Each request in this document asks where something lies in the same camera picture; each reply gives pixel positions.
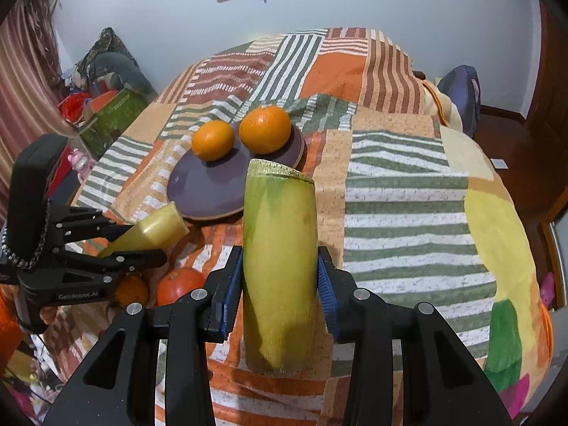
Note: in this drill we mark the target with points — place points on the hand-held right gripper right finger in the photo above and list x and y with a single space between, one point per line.
327 301

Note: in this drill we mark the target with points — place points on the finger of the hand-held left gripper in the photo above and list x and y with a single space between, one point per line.
84 226
128 264

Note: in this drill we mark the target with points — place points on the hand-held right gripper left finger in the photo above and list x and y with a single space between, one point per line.
230 306

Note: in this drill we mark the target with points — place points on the purple plate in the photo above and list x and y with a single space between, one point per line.
208 186

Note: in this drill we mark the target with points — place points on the small orange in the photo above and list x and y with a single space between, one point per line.
132 292

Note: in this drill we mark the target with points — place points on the red tomato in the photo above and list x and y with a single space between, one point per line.
179 286

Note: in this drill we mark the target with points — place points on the pink bottle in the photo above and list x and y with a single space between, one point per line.
83 165

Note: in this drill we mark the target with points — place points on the red orange plastic bag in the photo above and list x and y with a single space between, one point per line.
73 105

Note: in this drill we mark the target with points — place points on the striped red curtain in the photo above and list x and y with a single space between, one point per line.
22 97

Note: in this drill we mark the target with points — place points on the green cardboard box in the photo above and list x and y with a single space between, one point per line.
117 115

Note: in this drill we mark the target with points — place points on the striped patchwork blanket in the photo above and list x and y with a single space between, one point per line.
399 186

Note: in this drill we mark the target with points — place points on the medium orange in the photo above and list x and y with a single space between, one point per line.
213 140

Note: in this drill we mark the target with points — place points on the pile of dark cloths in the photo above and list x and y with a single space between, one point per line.
115 64

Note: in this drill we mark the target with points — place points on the large orange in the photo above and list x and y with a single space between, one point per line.
265 129

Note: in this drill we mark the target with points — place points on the blue purple bag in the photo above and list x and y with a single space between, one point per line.
463 97

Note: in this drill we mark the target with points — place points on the wooden door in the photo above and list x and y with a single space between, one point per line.
550 75

